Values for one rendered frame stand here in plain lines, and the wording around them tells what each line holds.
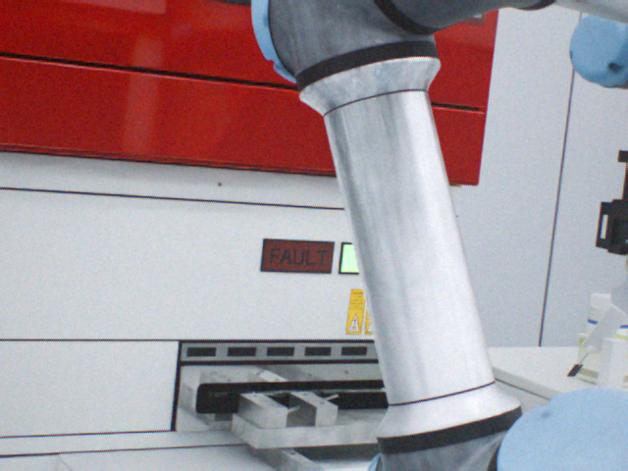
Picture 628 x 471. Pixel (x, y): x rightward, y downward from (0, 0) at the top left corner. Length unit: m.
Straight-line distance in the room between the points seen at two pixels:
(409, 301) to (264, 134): 0.77
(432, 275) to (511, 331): 3.04
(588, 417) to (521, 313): 3.11
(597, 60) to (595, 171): 2.85
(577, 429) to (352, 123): 0.29
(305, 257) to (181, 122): 0.30
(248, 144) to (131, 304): 0.27
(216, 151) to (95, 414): 0.39
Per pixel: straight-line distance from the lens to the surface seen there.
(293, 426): 1.69
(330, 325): 1.82
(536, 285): 4.00
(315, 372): 1.81
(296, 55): 0.97
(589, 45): 1.26
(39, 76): 1.55
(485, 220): 3.83
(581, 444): 0.86
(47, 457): 1.69
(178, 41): 1.61
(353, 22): 0.94
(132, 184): 1.65
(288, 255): 1.76
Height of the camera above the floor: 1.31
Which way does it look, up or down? 6 degrees down
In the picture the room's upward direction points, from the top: 6 degrees clockwise
